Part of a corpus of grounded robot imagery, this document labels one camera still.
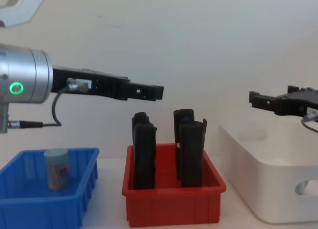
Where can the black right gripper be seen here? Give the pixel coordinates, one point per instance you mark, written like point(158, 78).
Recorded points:
point(300, 102)

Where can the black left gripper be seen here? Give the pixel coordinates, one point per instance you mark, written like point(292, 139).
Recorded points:
point(106, 86)

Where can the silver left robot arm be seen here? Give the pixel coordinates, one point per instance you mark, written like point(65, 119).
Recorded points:
point(29, 75)

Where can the black rolled cylinder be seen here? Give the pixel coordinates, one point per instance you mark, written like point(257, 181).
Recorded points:
point(145, 159)
point(140, 117)
point(191, 157)
point(183, 116)

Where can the white plastic bin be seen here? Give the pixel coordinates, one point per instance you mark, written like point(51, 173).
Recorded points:
point(270, 176)

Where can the red plastic bin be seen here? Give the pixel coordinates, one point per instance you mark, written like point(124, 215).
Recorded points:
point(171, 206)

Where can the clear jar with blue lid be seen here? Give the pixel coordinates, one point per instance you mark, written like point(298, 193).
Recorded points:
point(57, 172)

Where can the blue plastic bin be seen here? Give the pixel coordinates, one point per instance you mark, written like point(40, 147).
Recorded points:
point(22, 206)

